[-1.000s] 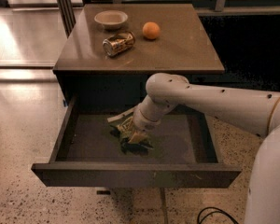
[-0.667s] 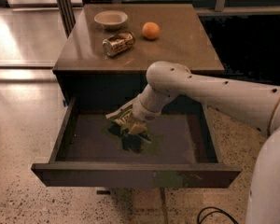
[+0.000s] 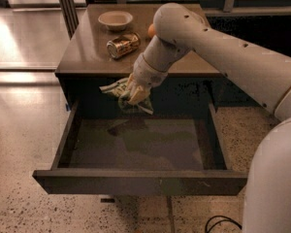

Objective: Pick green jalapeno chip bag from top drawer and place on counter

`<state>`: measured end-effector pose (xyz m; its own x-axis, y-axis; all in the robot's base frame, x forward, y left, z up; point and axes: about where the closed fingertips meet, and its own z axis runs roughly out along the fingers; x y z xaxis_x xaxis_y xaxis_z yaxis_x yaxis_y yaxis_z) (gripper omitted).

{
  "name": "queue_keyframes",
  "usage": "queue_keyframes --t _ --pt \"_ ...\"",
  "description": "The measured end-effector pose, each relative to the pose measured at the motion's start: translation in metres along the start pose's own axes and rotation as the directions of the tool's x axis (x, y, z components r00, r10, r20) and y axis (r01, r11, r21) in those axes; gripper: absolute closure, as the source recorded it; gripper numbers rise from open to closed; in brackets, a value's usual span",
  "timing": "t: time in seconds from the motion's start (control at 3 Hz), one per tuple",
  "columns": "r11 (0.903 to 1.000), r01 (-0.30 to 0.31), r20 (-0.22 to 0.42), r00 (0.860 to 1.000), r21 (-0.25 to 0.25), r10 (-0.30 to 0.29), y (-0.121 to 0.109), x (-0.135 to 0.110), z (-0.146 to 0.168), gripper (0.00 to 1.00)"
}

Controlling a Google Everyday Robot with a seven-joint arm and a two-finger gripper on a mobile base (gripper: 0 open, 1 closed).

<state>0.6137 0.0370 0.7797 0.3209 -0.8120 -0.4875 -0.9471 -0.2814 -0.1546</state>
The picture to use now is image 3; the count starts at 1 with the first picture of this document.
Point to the dark grey drawer cabinet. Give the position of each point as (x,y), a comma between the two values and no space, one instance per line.
(86,66)

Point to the green jalapeno chip bag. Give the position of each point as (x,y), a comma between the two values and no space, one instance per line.
(119,91)

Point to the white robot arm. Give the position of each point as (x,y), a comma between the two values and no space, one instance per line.
(262,74)

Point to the open dark top drawer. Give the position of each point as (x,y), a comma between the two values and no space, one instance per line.
(176,151)

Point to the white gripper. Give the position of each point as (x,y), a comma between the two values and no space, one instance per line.
(148,72)

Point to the beige ceramic bowl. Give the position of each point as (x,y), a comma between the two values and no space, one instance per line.
(115,20)

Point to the orange fruit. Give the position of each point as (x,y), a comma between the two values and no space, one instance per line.
(151,31)

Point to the gold soda can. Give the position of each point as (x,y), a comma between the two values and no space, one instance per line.
(123,44)

